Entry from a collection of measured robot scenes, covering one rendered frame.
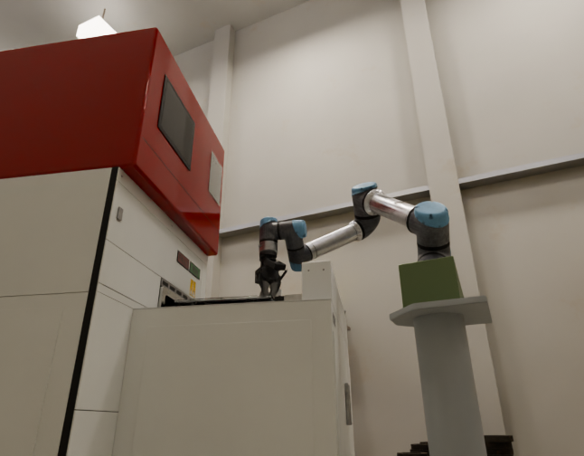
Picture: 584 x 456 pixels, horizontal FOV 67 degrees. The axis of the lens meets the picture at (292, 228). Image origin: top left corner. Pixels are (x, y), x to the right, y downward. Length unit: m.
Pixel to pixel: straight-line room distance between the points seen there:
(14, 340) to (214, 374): 0.55
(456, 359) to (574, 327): 3.22
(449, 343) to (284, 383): 0.53
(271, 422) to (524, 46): 5.40
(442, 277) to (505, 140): 3.91
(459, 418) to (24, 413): 1.16
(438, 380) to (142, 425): 0.87
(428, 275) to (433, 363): 0.28
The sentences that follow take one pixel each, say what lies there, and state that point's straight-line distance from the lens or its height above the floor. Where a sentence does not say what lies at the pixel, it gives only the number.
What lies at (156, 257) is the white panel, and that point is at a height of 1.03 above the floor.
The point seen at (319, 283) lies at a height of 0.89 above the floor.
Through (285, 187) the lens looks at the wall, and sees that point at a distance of 5.78.
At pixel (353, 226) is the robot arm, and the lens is 1.96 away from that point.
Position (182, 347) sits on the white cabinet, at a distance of 1.39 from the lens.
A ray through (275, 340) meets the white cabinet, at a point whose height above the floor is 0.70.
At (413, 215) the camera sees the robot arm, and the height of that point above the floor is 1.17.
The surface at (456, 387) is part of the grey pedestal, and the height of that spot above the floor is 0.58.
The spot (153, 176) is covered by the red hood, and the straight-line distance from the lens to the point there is 1.56.
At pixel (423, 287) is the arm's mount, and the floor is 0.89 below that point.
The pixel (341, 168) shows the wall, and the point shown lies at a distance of 5.57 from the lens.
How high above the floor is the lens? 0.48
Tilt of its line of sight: 24 degrees up
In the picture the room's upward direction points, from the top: straight up
